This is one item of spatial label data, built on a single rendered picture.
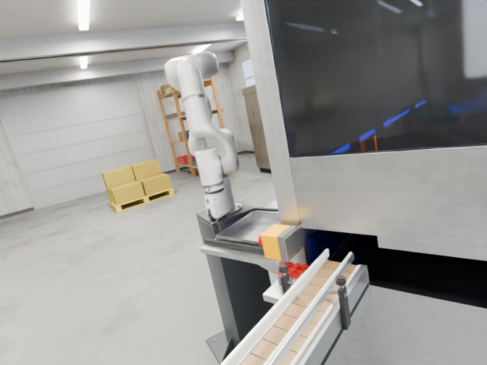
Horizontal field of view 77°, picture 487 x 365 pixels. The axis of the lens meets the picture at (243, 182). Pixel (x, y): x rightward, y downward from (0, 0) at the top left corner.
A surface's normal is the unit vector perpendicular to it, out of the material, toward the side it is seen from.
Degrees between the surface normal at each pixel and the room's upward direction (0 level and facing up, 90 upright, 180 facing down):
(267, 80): 90
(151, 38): 90
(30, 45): 90
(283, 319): 0
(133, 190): 90
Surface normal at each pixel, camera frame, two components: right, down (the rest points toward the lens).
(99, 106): 0.46, 0.11
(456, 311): -0.61, 0.30
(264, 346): -0.19, -0.96
